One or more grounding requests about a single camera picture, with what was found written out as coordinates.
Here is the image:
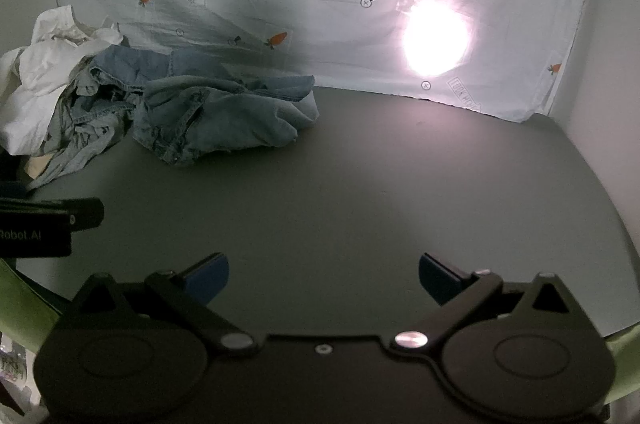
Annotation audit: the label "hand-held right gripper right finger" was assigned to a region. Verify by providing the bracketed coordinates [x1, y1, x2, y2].
[389, 253, 584, 353]

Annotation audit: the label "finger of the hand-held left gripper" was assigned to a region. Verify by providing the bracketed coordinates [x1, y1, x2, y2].
[0, 197, 105, 227]

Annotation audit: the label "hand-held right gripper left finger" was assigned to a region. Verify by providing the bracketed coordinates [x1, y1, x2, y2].
[71, 252, 261, 353]

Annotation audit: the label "blue denim jeans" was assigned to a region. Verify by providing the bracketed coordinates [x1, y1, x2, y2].
[132, 74, 321, 167]

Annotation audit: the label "beige cloth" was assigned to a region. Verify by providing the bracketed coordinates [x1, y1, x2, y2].
[24, 155, 53, 181]

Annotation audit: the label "light green cloth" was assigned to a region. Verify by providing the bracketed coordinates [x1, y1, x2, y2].
[601, 323, 640, 405]
[0, 258, 68, 352]

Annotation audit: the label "crumpled light denim garment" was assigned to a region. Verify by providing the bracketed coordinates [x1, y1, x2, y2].
[27, 45, 176, 191]

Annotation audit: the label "crumpled white garment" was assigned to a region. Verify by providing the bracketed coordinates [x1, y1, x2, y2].
[0, 4, 125, 155]

